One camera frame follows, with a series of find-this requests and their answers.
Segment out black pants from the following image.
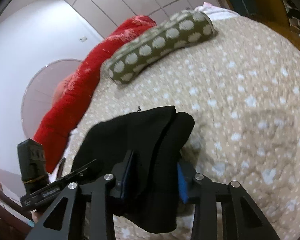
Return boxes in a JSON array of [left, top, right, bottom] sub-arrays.
[[71, 106, 194, 233]]

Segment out left hand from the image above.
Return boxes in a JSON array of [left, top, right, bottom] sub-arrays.
[[31, 211, 42, 223]]

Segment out white round headboard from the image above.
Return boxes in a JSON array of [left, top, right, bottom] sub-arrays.
[[21, 59, 82, 138]]

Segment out red long bolster pillow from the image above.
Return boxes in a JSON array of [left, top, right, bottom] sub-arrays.
[[33, 15, 156, 173]]

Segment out pink cushion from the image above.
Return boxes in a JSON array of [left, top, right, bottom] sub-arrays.
[[52, 73, 74, 105]]

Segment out beige spotted bed quilt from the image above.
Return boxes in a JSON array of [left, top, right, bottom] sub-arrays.
[[64, 16, 300, 239]]

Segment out olive hedgehog print pillow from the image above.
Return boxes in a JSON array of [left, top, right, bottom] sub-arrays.
[[102, 10, 216, 85]]

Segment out white bed sheet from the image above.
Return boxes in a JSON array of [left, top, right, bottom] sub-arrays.
[[195, 2, 240, 21]]

